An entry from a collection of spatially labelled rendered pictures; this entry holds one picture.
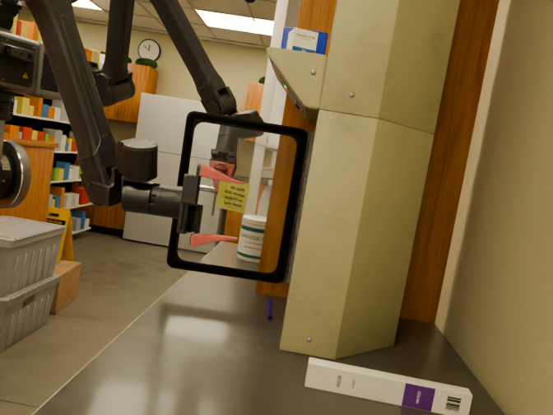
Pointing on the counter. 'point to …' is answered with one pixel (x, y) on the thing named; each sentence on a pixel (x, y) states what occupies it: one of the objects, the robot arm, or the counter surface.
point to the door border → (287, 202)
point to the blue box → (317, 41)
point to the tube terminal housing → (367, 174)
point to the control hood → (301, 76)
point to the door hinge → (299, 206)
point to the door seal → (290, 202)
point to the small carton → (302, 40)
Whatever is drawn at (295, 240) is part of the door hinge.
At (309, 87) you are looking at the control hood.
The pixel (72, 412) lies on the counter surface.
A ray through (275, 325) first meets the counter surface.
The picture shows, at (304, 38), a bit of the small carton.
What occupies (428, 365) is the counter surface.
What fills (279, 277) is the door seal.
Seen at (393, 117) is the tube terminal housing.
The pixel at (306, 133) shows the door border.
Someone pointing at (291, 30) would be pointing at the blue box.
